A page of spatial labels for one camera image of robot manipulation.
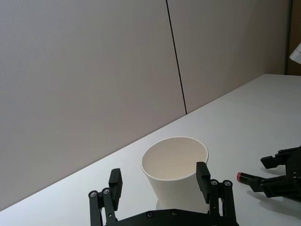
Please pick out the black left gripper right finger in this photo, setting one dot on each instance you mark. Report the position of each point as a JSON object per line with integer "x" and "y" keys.
{"x": 203, "y": 182}

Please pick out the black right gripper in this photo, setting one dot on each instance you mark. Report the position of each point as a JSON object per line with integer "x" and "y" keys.
{"x": 295, "y": 171}

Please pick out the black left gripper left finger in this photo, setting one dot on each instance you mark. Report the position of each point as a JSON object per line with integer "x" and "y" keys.
{"x": 115, "y": 188}

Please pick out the black marker with red end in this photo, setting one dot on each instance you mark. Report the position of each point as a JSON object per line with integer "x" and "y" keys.
{"x": 245, "y": 177}

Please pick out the white paper cup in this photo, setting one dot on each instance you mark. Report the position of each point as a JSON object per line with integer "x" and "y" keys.
{"x": 175, "y": 186}

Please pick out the white plastic object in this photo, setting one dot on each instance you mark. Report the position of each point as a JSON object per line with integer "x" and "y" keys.
{"x": 296, "y": 54}

